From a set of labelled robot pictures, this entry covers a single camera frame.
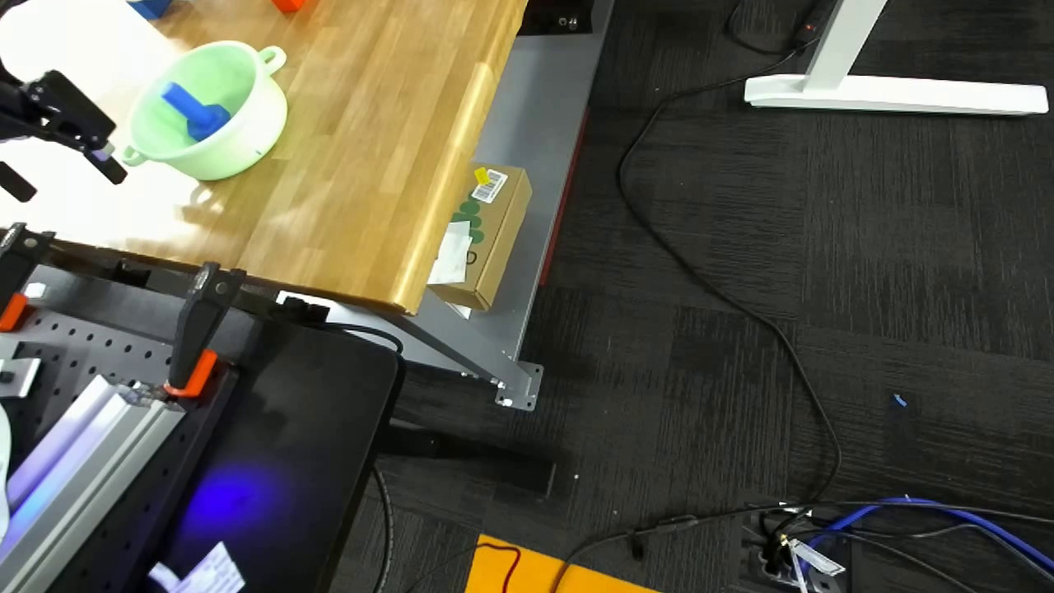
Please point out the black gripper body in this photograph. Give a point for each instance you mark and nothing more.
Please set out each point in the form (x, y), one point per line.
(14, 102)

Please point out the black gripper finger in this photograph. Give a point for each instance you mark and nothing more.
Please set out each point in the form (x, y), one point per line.
(78, 116)
(14, 182)

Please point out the green plastic basin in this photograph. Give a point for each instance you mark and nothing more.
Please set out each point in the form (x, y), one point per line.
(249, 120)

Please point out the blue toy bolt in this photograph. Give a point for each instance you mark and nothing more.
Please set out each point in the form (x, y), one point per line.
(197, 110)

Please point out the blue block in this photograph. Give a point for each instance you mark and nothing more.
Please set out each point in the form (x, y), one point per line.
(149, 8)

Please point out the black perforated breadboard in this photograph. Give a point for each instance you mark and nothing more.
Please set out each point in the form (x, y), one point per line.
(101, 350)

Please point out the orange block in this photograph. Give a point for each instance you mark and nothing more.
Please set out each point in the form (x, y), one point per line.
(295, 6)

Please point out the white rounded cover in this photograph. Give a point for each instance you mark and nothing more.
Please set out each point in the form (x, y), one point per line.
(4, 461)

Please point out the aluminium extrusion bar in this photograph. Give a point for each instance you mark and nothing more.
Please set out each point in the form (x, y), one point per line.
(87, 481)

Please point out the black flat panel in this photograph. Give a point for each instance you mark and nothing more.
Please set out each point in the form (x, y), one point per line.
(297, 438)

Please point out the white paper scrap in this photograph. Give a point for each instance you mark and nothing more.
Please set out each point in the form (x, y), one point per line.
(202, 575)

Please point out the small brown cardboard box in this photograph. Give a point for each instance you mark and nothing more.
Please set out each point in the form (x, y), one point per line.
(497, 236)

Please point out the white stand base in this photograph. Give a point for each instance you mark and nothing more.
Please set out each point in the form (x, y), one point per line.
(877, 99)

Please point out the black power strip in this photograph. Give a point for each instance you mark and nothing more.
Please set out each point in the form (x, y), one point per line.
(793, 555)

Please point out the small blue floor scrap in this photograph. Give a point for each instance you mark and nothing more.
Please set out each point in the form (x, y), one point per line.
(902, 401)

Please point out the silver angle bracket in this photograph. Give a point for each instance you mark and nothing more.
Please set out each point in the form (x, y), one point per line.
(22, 374)

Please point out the grey metal table frame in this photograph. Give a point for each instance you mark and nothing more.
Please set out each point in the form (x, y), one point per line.
(533, 133)

